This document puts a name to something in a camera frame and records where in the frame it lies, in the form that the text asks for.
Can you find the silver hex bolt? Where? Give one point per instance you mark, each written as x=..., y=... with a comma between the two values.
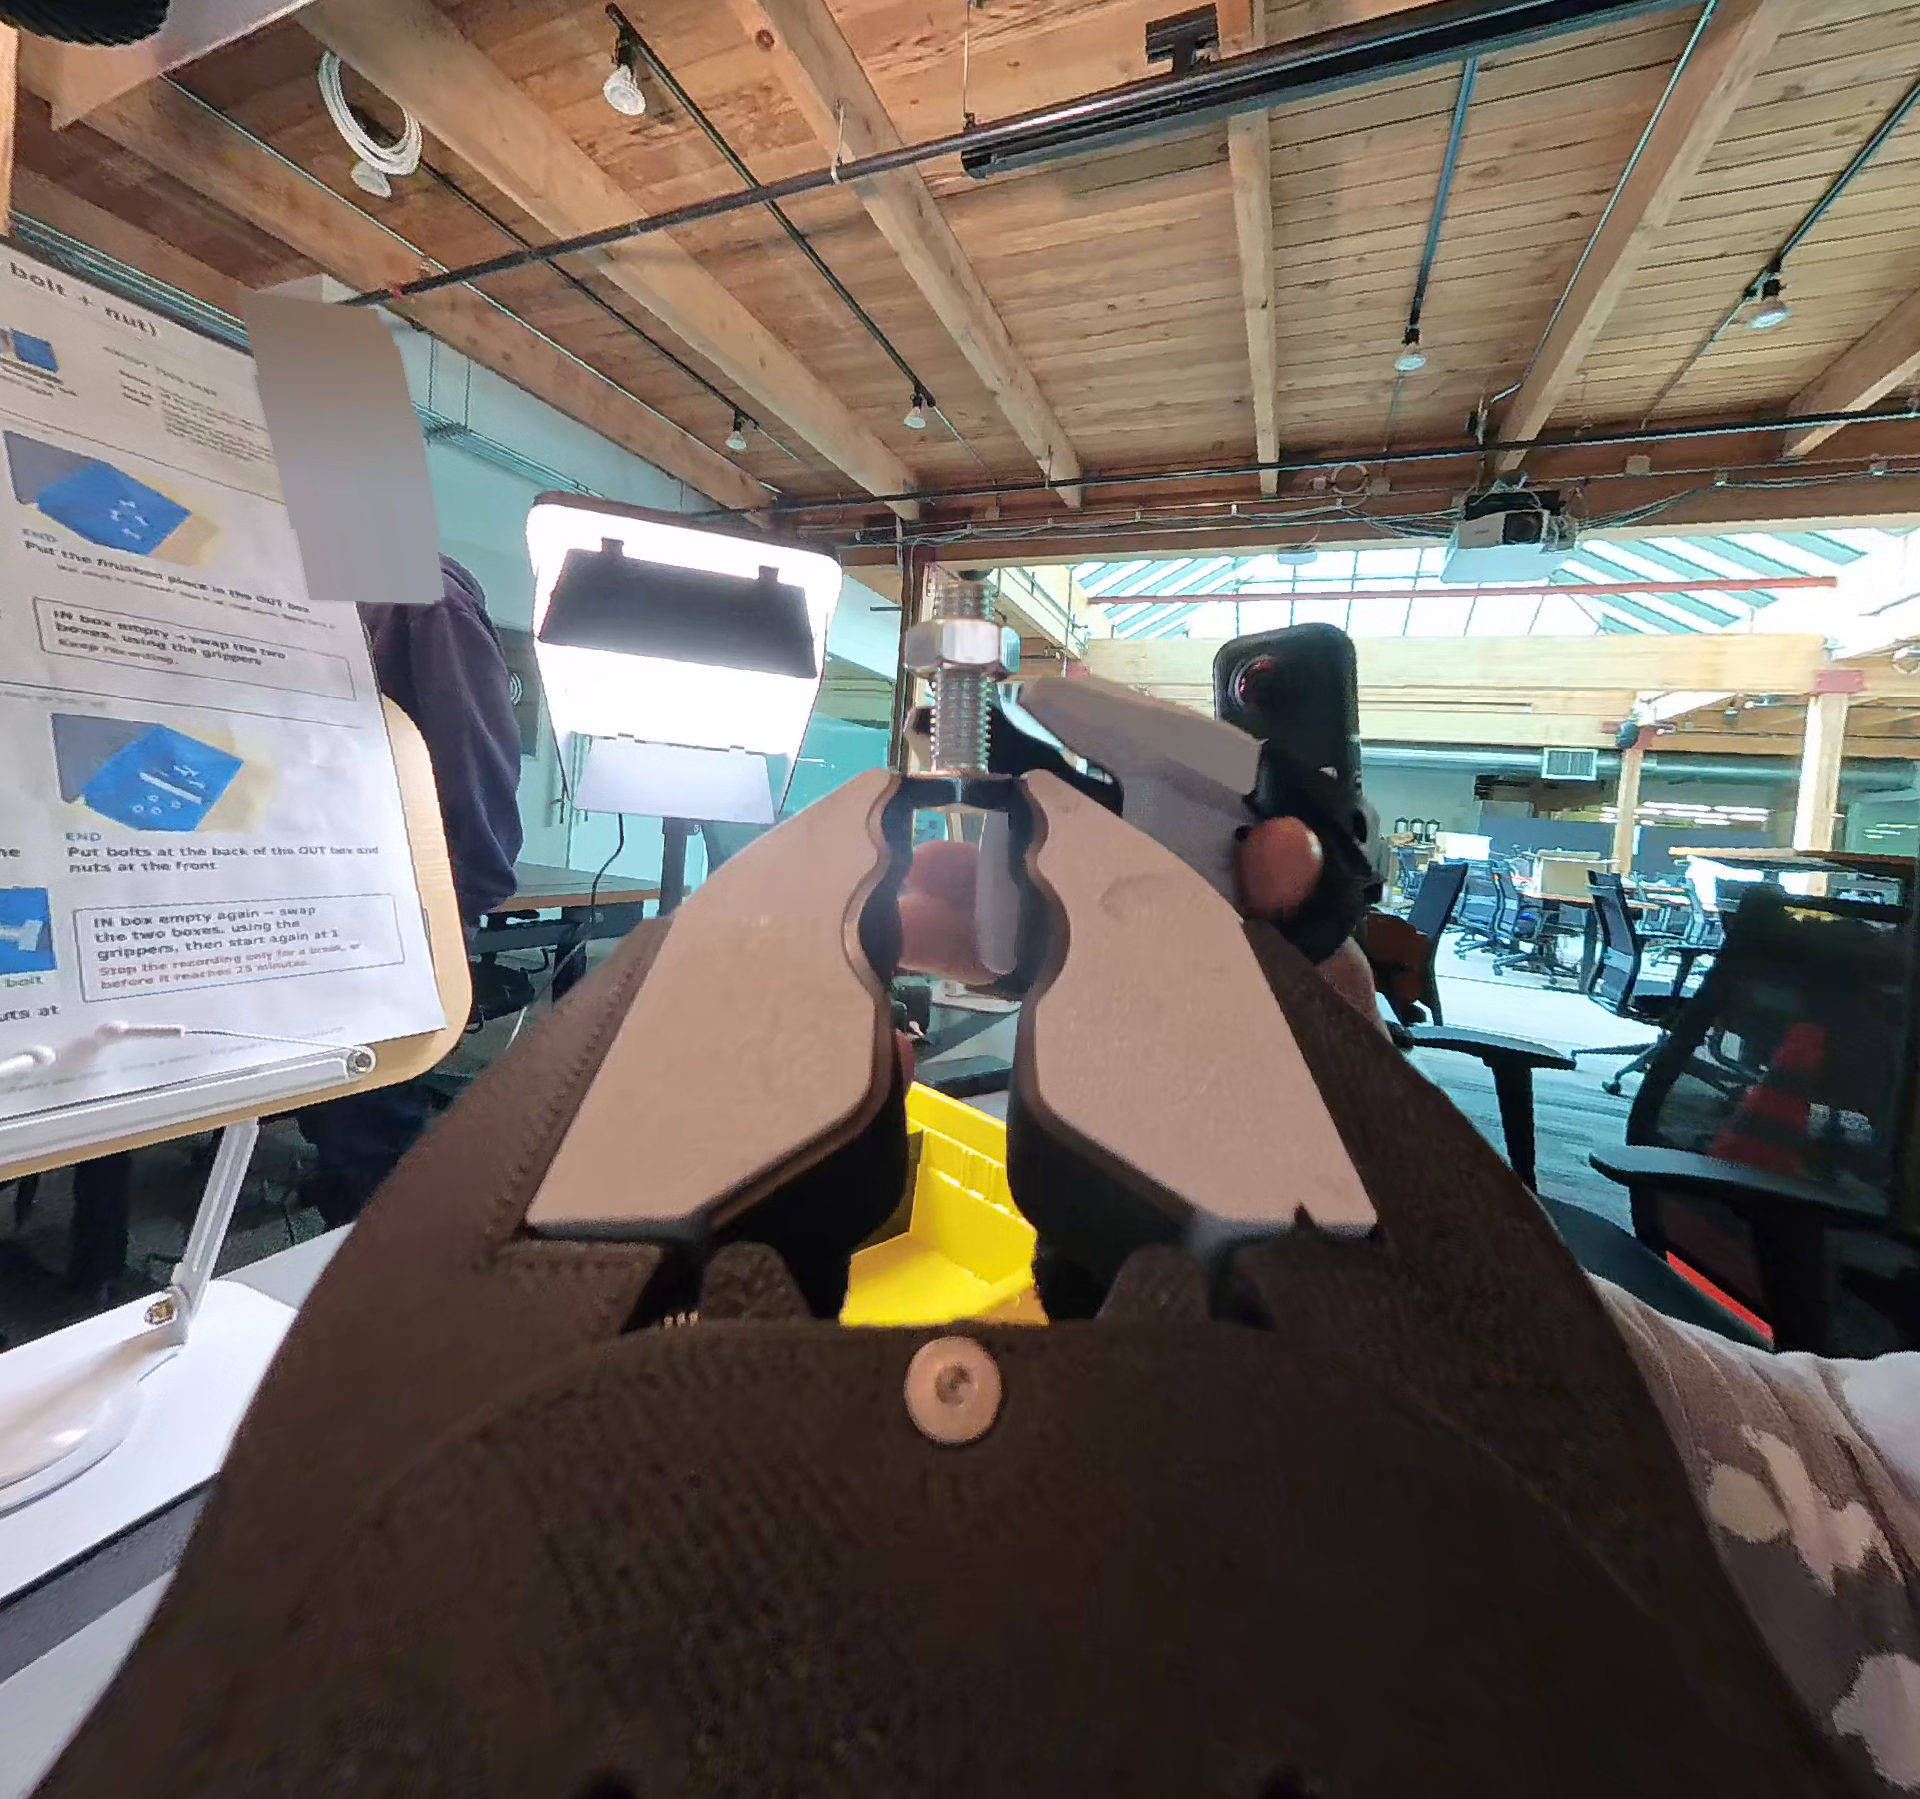
x=961, y=735

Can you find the ceiling projector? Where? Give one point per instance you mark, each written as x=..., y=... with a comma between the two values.
x=1502, y=533

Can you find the black mesh chair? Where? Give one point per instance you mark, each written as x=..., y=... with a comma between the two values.
x=1771, y=1110

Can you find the white document stand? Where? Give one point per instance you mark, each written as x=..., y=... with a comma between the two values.
x=90, y=1380

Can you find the LED light panel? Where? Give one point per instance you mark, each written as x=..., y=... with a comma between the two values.
x=676, y=720

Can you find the yellow plastic bin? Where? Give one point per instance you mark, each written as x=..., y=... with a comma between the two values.
x=947, y=1215

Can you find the wooden document board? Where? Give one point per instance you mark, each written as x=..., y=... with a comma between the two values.
x=428, y=930

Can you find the person's right hand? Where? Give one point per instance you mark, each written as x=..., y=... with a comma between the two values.
x=1279, y=863

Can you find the silver hex nut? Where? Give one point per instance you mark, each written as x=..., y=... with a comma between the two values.
x=961, y=647

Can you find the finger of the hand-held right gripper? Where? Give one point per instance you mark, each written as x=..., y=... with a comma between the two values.
x=1156, y=749

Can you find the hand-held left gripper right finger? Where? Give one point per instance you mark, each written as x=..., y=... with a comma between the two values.
x=1186, y=1064

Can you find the person's right forearm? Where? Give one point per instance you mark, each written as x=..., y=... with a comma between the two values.
x=1786, y=1529

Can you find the black light stand pole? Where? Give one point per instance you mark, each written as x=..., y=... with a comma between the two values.
x=681, y=869

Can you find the printed instruction sheet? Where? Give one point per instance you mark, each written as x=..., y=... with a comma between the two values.
x=180, y=781

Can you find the black ceiling rail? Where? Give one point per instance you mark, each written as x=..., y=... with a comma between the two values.
x=1427, y=30

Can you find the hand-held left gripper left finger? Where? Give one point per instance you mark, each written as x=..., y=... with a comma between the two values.
x=719, y=1064

